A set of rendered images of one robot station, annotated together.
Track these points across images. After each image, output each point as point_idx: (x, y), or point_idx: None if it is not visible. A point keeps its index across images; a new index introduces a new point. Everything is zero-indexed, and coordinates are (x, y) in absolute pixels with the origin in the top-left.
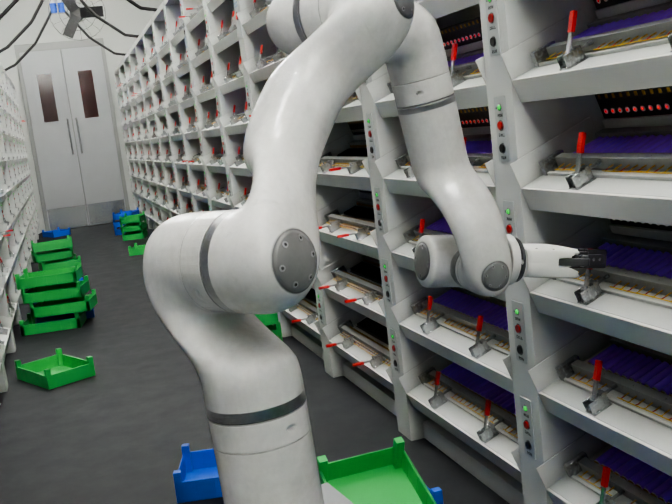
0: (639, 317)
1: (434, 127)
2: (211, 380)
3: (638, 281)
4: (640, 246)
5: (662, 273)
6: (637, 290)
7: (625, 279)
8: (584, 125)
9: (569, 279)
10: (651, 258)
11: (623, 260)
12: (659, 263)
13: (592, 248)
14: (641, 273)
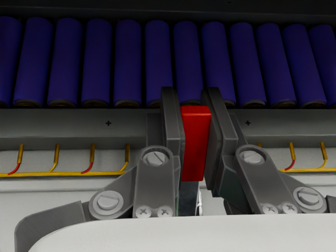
0: None
1: None
2: None
3: (308, 138)
4: (140, 15)
5: (323, 91)
6: (277, 149)
7: (253, 139)
8: None
9: (12, 182)
10: (226, 49)
11: (157, 73)
12: (279, 63)
13: (174, 100)
14: (296, 112)
